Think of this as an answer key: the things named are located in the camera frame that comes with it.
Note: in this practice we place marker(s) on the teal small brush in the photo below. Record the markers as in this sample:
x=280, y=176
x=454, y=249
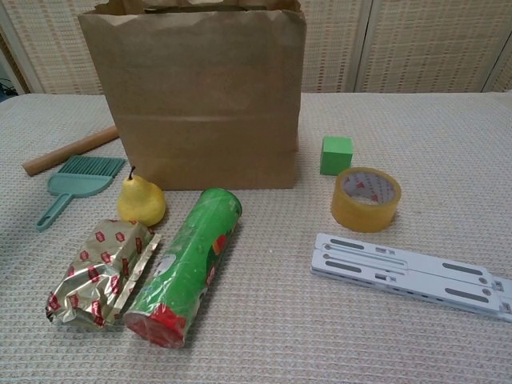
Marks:
x=80, y=184

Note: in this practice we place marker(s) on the clear packing tape roll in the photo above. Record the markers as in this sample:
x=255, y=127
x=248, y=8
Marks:
x=352, y=214

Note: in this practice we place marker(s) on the green cube block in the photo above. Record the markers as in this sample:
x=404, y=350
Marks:
x=336, y=158

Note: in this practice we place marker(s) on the wooden rod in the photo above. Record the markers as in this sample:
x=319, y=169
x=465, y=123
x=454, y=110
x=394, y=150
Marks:
x=64, y=154

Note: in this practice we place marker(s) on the woven folding screen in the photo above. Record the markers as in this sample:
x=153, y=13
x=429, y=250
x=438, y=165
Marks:
x=400, y=44

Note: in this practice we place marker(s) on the brown paper bag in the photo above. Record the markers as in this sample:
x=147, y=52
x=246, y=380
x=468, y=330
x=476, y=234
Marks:
x=200, y=100

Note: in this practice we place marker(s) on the yellow pear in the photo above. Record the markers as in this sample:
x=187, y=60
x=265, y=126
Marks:
x=141, y=202

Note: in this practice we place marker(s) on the green chip can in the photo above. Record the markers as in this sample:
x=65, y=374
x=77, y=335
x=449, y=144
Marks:
x=188, y=264

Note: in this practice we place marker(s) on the gold red foil packet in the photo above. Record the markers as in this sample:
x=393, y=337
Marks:
x=104, y=260

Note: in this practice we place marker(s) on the white folding laptop stand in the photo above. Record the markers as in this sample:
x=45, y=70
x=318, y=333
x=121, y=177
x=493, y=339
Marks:
x=400, y=272

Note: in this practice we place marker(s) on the beige woven tablecloth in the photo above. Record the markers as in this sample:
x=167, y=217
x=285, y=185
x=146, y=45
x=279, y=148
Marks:
x=360, y=340

